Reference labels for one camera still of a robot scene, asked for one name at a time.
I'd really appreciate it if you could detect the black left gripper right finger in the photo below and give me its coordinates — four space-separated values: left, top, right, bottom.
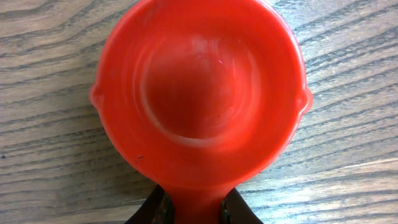
220 188 263 224

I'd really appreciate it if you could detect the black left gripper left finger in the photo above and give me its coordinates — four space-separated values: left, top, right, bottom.
124 185 174 224

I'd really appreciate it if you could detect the red measuring scoop blue handle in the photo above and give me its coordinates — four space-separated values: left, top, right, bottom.
90 0 313 223

